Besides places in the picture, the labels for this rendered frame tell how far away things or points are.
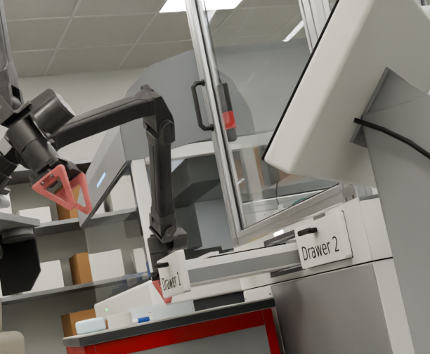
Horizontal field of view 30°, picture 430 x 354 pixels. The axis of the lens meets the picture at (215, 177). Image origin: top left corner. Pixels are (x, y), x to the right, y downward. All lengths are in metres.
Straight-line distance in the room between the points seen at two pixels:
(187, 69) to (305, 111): 2.15
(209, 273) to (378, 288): 0.51
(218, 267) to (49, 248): 4.28
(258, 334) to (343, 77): 1.40
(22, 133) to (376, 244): 0.81
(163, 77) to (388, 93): 2.00
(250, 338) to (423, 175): 1.26
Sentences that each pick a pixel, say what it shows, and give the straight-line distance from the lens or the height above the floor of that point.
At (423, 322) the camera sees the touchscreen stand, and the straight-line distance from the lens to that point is 1.28.
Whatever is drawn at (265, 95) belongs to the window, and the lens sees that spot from 2.35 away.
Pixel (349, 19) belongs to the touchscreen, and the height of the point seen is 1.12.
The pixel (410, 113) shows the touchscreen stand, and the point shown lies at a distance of 1.28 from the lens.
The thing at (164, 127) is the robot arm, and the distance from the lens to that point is 2.19.
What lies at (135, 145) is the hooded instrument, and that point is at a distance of 3.13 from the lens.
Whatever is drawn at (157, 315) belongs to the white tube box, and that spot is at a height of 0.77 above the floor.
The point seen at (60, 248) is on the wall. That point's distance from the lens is 6.39.
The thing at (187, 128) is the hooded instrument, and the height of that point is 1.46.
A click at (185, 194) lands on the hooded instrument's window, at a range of 3.16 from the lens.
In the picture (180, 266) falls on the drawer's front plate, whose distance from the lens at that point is 2.12.
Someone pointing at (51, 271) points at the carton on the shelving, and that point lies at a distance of 5.94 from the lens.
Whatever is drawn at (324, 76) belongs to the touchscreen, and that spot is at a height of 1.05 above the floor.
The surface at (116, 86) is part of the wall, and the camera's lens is 6.79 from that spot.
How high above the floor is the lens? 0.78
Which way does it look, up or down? 9 degrees up
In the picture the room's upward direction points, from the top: 11 degrees counter-clockwise
